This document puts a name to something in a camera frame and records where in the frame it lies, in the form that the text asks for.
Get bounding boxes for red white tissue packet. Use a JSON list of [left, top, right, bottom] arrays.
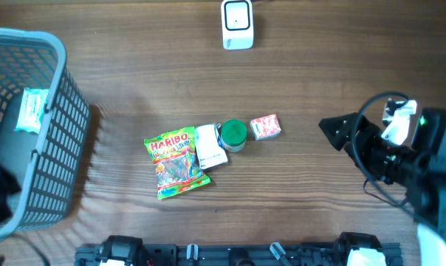
[[250, 114, 281, 140]]

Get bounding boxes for green lid jar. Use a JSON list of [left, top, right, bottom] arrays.
[[221, 120, 247, 152]]

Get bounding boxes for white paper pouch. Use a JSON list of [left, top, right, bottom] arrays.
[[195, 123, 228, 170]]

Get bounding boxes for Haribo gummy candy bag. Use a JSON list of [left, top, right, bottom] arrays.
[[143, 126, 211, 200]]

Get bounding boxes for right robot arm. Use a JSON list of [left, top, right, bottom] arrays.
[[319, 102, 446, 265]]

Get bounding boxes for white barcode scanner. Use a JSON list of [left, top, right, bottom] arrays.
[[220, 0, 254, 50]]

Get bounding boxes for grey plastic mesh basket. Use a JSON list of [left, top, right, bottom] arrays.
[[0, 28, 91, 241]]

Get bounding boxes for teal white tissue packet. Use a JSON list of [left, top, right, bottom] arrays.
[[15, 88, 49, 134]]

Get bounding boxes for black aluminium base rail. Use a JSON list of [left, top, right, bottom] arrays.
[[75, 232, 403, 266]]

